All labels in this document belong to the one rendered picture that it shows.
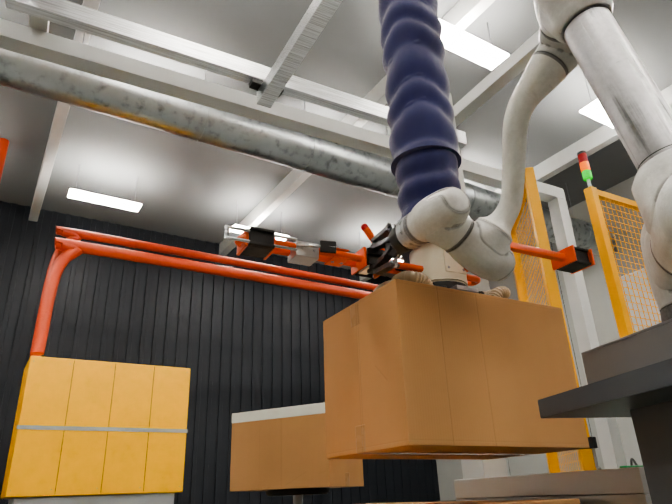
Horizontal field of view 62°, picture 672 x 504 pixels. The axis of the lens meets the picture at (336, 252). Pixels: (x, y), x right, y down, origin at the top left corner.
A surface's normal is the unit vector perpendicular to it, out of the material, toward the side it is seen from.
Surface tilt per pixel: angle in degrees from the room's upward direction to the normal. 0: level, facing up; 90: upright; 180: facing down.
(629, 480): 90
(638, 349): 90
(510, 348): 90
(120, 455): 90
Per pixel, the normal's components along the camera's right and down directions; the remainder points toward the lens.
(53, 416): 0.52, -0.36
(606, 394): -0.98, -0.04
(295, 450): -0.45, -0.34
